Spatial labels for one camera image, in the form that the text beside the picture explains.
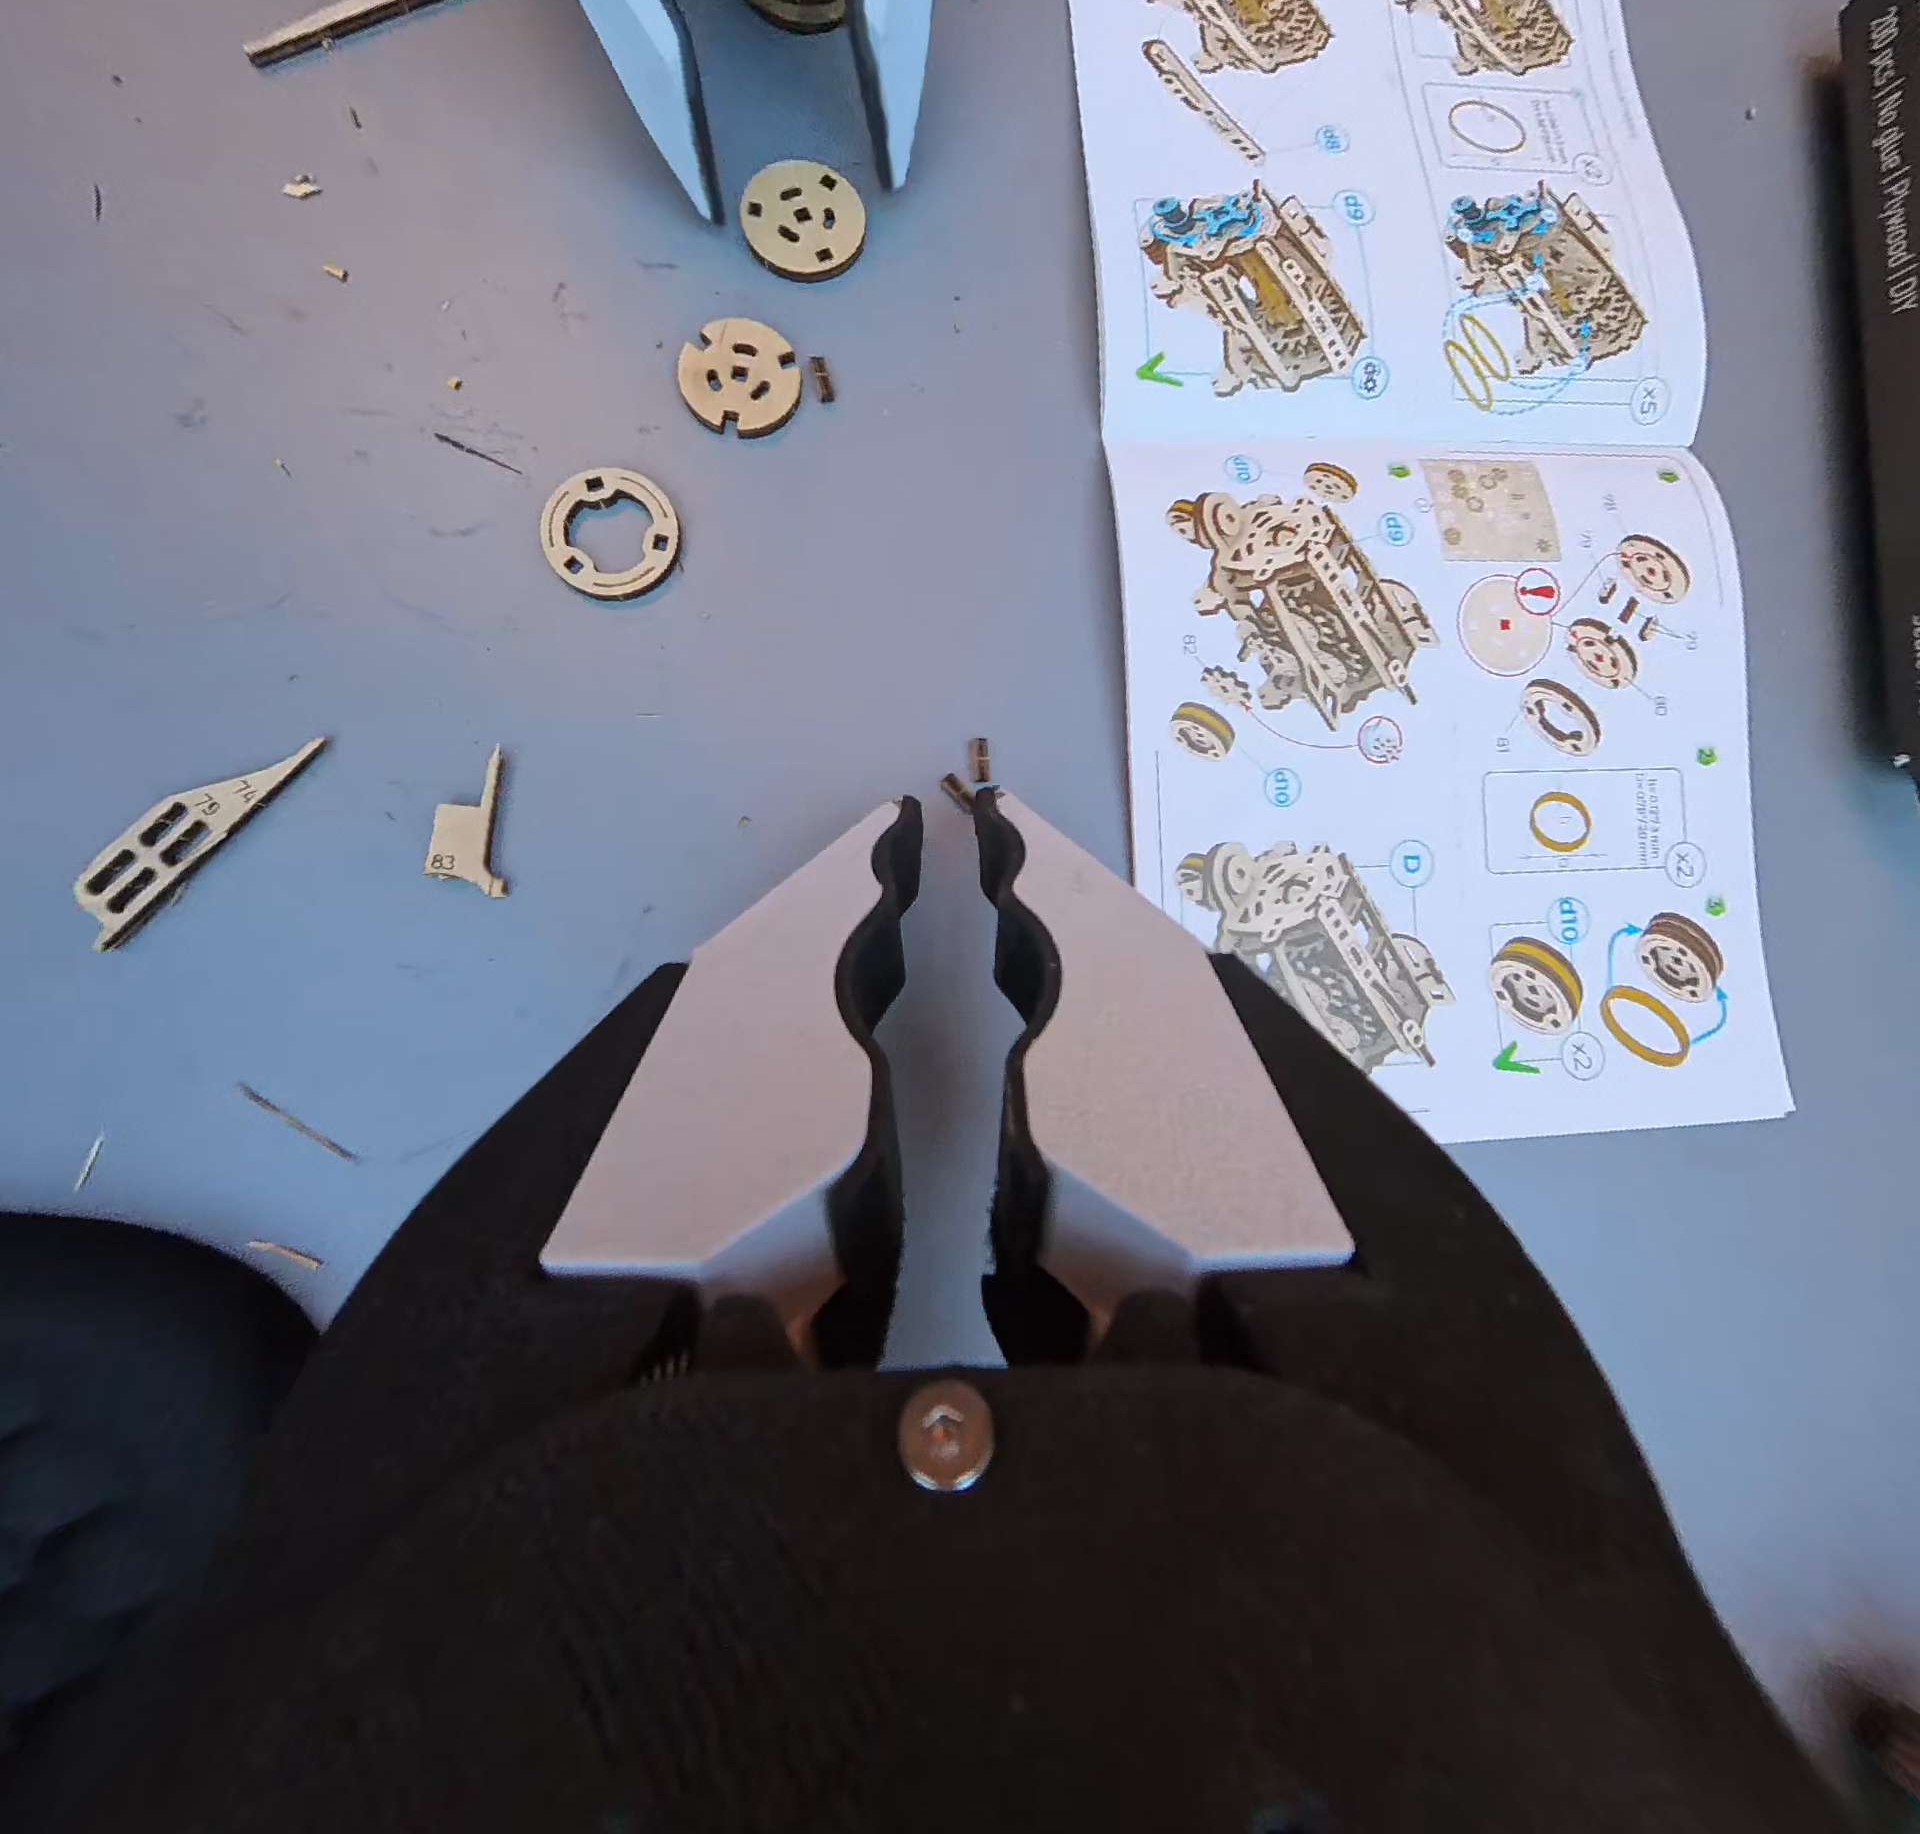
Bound scattered wood splinters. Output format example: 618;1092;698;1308
65;65;767;1273

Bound black quilted wrist rest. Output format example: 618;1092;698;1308
0;1211;320;1723

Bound black puzzle box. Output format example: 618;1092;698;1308
1806;0;1920;774

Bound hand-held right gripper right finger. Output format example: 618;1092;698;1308
969;785;1358;1368

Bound grey desk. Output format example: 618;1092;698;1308
0;0;1920;1717

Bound wooden ring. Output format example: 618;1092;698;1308
541;468;684;602

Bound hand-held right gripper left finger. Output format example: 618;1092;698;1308
537;797;926;1373

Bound flag-shaped wooden offcut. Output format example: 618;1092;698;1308
427;745;512;901

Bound white instruction booklet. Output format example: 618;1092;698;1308
1060;0;1797;1147

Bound notched wooden disc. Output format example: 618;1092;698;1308
676;317;801;438

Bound slotted pointed wooden offcut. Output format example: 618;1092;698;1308
72;735;330;955

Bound slotted wooden disc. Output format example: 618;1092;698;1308
738;158;868;284

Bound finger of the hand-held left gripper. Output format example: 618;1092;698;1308
536;0;726;227
847;0;945;194

